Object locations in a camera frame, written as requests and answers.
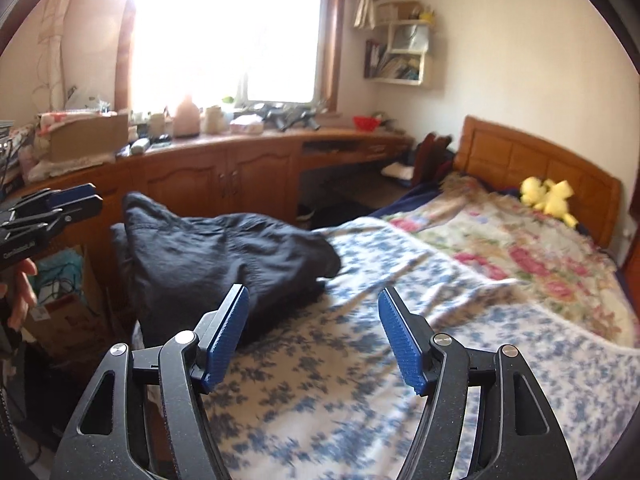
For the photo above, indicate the black metal gadgets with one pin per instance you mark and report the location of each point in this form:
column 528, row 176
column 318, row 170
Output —
column 287, row 117

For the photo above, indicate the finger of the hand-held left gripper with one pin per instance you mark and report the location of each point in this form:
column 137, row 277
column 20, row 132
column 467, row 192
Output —
column 75, row 212
column 70, row 196

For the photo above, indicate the white cup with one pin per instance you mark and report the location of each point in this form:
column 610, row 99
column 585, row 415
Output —
column 157, row 124

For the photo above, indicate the white folded cloth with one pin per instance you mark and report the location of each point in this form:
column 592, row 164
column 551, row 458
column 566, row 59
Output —
column 398, row 171

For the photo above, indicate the brown cardboard box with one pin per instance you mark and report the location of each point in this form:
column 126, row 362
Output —
column 85, row 137

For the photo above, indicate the pink floral blanket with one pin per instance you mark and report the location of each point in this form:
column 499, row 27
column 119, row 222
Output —
column 525, row 260

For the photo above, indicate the white wall shelf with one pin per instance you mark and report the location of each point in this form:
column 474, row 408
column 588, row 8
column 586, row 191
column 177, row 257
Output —
column 426, row 67

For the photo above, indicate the sheer patterned curtain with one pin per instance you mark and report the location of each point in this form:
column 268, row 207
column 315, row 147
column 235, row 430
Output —
column 55, row 50

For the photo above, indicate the white jar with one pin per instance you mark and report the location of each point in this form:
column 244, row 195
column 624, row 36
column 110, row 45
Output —
column 212, row 120

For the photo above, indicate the row of books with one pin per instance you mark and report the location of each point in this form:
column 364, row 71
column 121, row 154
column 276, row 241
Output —
column 395, row 65

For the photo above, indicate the pink humidifier bottle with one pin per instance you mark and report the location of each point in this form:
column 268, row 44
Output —
column 186, row 117

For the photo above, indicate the wooden framed window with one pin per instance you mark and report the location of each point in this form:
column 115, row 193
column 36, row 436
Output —
column 225, row 35

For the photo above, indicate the tissue box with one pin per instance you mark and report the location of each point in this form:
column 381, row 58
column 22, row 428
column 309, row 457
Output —
column 246, row 126

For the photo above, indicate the blue floral bed sheet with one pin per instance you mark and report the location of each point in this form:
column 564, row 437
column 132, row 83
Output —
column 325, row 385

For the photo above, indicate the wooden bed headboard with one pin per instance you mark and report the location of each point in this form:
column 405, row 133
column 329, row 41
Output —
column 525, row 155

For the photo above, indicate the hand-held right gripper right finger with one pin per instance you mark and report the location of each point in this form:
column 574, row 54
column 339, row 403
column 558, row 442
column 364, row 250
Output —
column 402, row 345

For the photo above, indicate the red bowl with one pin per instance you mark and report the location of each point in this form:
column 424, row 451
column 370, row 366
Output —
column 366, row 123

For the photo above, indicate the yellow plush toy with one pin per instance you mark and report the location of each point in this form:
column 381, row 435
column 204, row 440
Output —
column 555, row 202

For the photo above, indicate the long wooden desk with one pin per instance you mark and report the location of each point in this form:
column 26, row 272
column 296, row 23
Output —
column 200, row 170

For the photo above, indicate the black jacket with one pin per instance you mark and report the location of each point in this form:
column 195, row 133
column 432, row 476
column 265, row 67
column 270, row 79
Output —
column 210, row 250

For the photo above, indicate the person's left hand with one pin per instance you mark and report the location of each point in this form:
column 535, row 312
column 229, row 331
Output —
column 26, row 295

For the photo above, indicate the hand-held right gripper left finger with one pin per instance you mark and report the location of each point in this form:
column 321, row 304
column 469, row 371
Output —
column 227, row 340

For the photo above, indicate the dark wooden chair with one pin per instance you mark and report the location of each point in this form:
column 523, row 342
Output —
column 430, row 160

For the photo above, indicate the labelled cardboard box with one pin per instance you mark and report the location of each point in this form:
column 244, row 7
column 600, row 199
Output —
column 70, row 320

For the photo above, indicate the white paper bag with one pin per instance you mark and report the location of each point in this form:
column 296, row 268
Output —
column 410, row 35

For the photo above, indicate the teal bag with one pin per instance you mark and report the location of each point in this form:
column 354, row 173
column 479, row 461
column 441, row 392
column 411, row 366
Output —
column 60, row 272

